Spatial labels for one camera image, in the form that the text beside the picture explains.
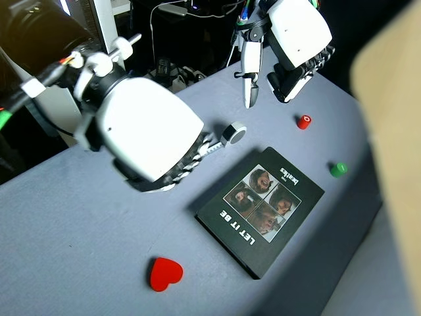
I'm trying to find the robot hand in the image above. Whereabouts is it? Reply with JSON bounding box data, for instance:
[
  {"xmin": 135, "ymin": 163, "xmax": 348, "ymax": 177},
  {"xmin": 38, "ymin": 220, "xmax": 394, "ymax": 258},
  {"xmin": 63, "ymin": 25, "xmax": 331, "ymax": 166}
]
[
  {"xmin": 93, "ymin": 77, "xmax": 228, "ymax": 194},
  {"xmin": 239, "ymin": 0, "xmax": 337, "ymax": 109}
]

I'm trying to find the grey round tape measure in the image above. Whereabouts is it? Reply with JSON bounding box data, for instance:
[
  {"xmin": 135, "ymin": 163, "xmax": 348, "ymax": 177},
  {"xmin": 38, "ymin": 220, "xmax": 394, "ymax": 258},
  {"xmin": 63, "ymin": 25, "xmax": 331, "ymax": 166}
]
[{"xmin": 220, "ymin": 120, "xmax": 247, "ymax": 145}]

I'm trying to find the black Beatles book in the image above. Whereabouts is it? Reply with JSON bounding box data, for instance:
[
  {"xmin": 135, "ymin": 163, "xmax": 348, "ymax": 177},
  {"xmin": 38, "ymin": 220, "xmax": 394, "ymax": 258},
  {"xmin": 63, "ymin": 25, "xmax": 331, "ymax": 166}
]
[{"xmin": 195, "ymin": 146, "xmax": 326, "ymax": 280}]

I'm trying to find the black power adapter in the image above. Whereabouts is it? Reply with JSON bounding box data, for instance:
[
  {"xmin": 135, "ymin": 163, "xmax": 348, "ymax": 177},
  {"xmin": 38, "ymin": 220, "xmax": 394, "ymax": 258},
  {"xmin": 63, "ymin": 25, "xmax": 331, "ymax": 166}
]
[{"xmin": 154, "ymin": 55, "xmax": 172, "ymax": 79}]

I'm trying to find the grey hub device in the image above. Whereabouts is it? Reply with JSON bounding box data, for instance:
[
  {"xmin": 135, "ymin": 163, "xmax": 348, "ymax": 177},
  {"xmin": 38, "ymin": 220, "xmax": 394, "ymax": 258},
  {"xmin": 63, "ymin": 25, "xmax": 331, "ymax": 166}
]
[{"xmin": 157, "ymin": 3, "xmax": 189, "ymax": 17}]

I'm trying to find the blurred beige panel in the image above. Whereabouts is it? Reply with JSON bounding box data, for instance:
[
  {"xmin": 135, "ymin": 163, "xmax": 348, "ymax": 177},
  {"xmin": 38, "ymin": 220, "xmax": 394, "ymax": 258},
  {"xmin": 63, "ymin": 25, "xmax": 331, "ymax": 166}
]
[{"xmin": 350, "ymin": 0, "xmax": 421, "ymax": 316}]

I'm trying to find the red heart block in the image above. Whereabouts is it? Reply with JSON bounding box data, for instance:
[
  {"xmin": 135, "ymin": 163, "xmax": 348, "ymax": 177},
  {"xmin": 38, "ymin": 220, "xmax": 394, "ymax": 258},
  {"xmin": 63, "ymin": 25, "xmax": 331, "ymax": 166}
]
[{"xmin": 149, "ymin": 257, "xmax": 184, "ymax": 292}]

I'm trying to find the green cylinder block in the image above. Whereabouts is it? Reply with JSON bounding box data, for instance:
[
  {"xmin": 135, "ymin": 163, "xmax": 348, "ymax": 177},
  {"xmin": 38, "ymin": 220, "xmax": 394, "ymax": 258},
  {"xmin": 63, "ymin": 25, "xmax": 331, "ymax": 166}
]
[{"xmin": 330, "ymin": 161, "xmax": 349, "ymax": 178}]

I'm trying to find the thin white cable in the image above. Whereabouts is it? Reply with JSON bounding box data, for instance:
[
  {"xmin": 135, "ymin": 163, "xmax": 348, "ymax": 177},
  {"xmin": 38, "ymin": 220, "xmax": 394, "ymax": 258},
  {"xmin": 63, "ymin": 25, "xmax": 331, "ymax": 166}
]
[{"xmin": 149, "ymin": 0, "xmax": 189, "ymax": 72}]

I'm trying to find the white frame post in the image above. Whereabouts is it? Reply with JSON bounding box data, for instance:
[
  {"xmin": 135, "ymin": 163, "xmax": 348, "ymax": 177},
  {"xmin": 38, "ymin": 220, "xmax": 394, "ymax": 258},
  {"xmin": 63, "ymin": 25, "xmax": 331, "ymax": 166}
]
[{"xmin": 86, "ymin": 0, "xmax": 120, "ymax": 55}]

